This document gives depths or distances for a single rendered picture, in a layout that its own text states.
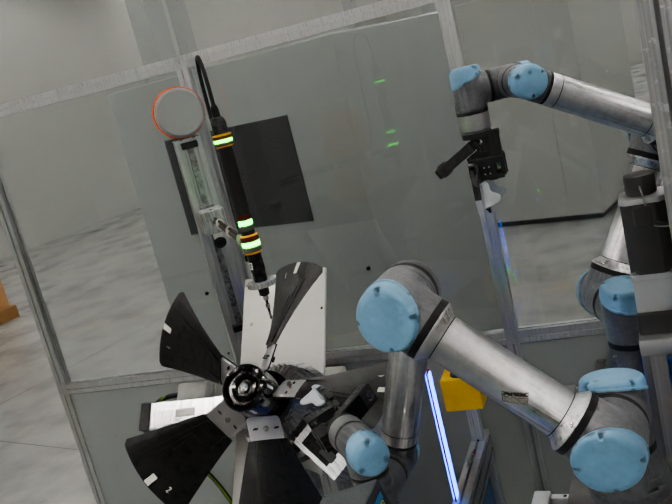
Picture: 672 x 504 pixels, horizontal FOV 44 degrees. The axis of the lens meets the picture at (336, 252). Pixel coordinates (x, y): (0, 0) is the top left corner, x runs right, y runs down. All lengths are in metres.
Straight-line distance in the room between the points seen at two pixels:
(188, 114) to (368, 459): 1.39
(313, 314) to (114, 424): 1.20
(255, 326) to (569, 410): 1.21
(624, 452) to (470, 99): 0.91
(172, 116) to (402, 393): 1.30
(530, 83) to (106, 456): 2.23
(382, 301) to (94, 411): 2.08
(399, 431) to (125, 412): 1.74
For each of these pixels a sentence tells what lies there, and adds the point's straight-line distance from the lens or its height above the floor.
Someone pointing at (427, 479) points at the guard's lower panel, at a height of 0.51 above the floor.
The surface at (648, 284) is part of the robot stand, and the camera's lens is 1.73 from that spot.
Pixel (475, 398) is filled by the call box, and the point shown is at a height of 1.01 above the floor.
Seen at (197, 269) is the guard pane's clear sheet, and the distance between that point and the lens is 2.88.
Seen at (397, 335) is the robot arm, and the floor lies 1.46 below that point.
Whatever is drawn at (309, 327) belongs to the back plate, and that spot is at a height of 1.23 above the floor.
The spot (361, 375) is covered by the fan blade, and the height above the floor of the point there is 1.18.
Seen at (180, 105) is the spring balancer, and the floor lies 1.90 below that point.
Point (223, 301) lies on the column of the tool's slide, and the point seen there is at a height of 1.27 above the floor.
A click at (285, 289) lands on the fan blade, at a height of 1.39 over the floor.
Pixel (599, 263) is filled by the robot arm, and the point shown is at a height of 1.29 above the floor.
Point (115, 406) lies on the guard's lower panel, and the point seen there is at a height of 0.89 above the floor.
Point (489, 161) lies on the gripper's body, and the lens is 1.99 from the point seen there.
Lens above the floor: 1.91
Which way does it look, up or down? 12 degrees down
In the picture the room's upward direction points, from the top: 14 degrees counter-clockwise
